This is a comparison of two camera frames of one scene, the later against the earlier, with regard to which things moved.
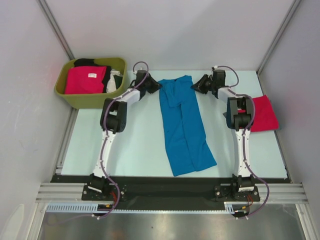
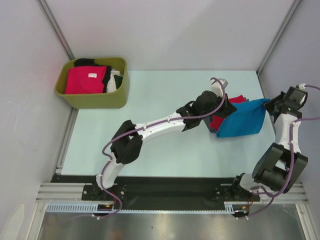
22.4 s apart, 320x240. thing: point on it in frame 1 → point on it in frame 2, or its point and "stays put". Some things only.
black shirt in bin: x=89 y=62 stays put
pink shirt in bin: x=85 y=80 stays put
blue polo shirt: x=189 y=148 → x=248 y=119
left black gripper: x=156 y=86 → x=227 y=108
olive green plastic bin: x=91 y=100 stays put
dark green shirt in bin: x=118 y=80 stays put
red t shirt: x=265 y=119 → x=217 y=120
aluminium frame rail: x=270 y=193 stays put
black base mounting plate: x=169 y=192 stays put
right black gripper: x=200 y=86 → x=268 y=105
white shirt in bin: x=111 y=86 stays put
